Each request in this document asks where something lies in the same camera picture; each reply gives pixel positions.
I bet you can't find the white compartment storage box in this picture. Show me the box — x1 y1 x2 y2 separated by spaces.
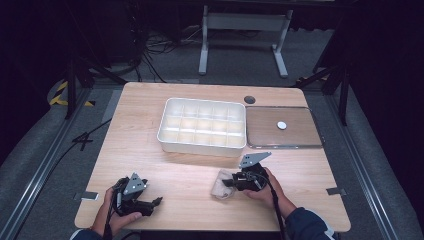
156 96 248 159

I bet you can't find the beige sock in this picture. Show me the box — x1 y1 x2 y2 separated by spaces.
210 168 240 201

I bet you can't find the hand-held gripper cable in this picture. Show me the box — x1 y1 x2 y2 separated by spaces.
245 170 290 240
102 184 124 240

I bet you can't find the black floor cable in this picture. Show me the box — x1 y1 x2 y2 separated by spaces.
13 118 113 240

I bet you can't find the aluminium floor rail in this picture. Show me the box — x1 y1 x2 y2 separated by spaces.
323 93 400 240
0 87 94 240

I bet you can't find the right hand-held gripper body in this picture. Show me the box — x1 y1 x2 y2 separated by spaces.
232 151 273 193

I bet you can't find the grey tape piece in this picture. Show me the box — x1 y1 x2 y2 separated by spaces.
325 187 348 197
73 191 100 202

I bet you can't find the clear lid with white knob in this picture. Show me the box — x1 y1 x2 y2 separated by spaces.
245 105 324 150

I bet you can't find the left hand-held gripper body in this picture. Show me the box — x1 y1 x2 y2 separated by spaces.
112 171 155 217

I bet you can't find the black metal stand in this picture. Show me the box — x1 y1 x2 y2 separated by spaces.
292 61 352 127
64 54 128 120

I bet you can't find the person's right hand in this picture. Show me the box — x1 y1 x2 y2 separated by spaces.
242 166 298 220

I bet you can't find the left hand-held gripper cable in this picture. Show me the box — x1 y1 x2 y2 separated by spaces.
102 184 124 240

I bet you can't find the yellow black hazard tape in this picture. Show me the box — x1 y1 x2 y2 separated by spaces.
49 80 96 108

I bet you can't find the grey metal table frame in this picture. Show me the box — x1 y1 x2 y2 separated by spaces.
198 4 295 80

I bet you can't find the bundle of black cables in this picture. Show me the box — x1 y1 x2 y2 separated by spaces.
128 19 204 83

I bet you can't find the person's left hand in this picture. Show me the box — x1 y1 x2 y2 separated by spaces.
90 186 143 238

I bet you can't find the right hand-held gripper cable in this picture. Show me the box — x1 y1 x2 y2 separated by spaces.
245 170 290 240

